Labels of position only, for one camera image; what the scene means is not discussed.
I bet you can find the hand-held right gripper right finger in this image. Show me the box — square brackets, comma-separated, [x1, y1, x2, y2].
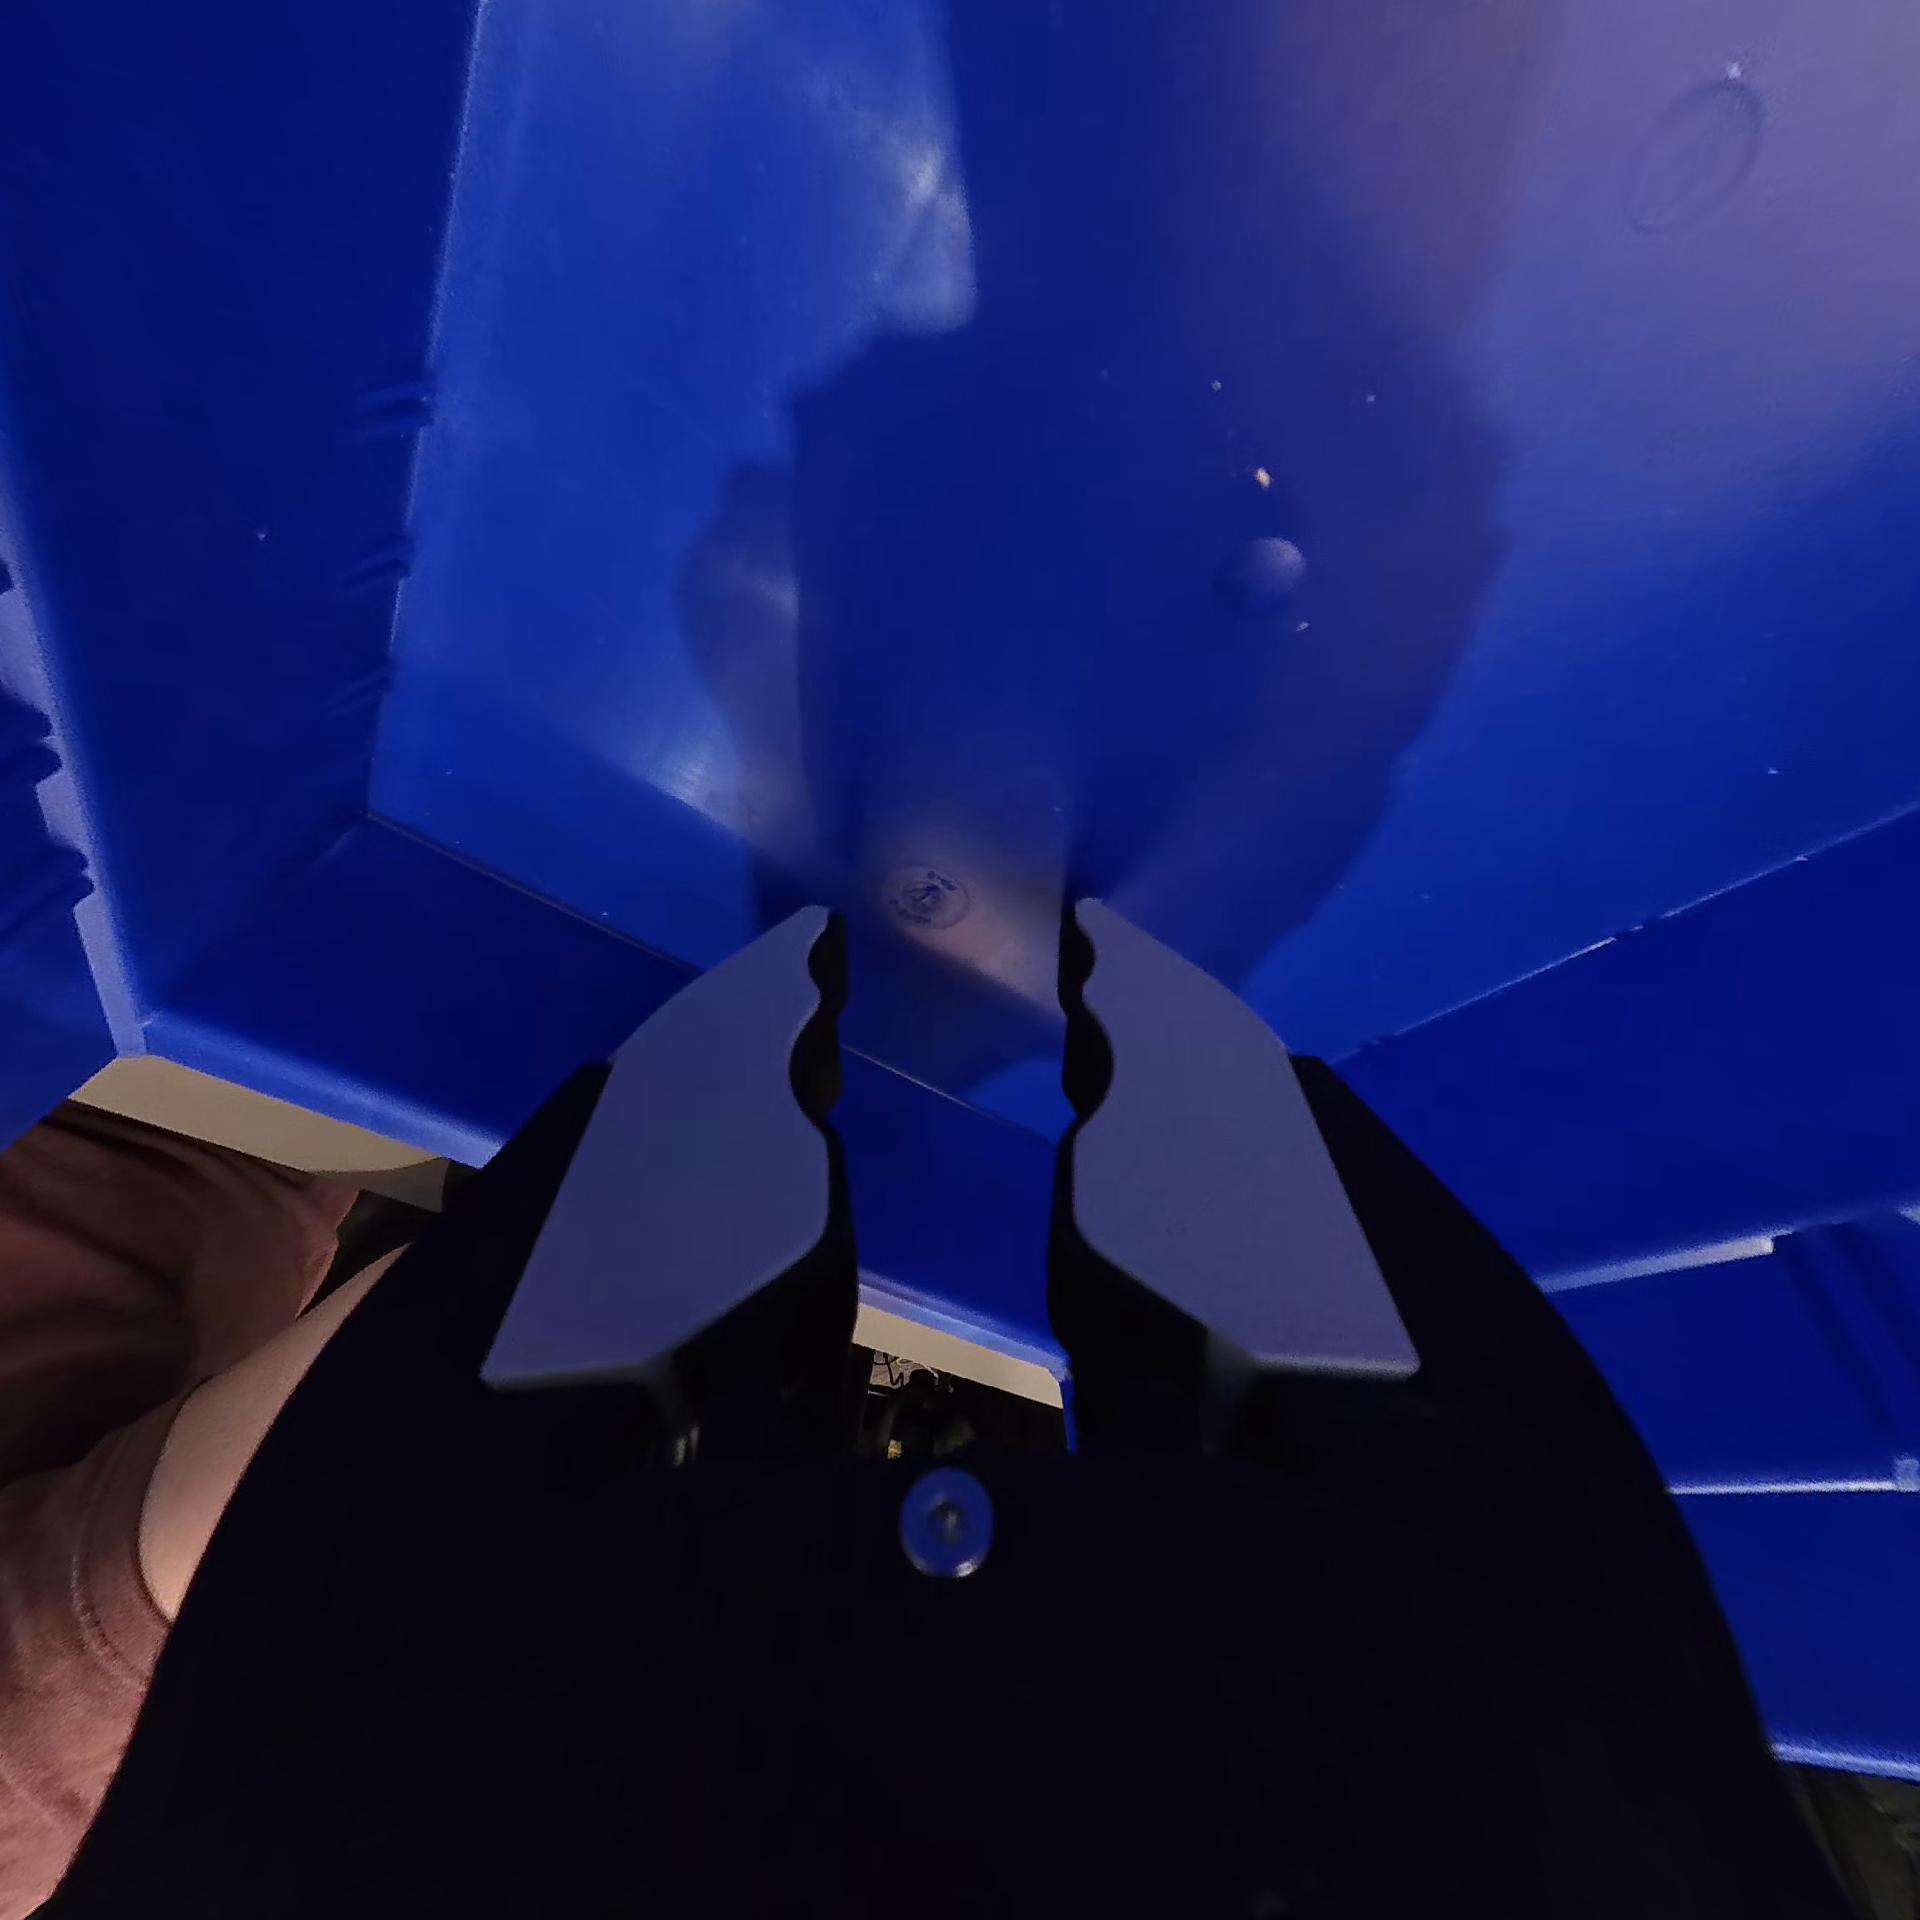
[1050, 897, 1423, 1450]

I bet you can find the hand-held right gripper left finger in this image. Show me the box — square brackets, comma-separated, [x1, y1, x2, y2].
[479, 907, 858, 1442]

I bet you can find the blue plastic bin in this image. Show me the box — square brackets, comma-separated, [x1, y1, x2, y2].
[0, 0, 1920, 1787]

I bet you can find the person's maroon clothing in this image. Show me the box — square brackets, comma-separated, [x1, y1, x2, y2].
[0, 1105, 415, 1920]

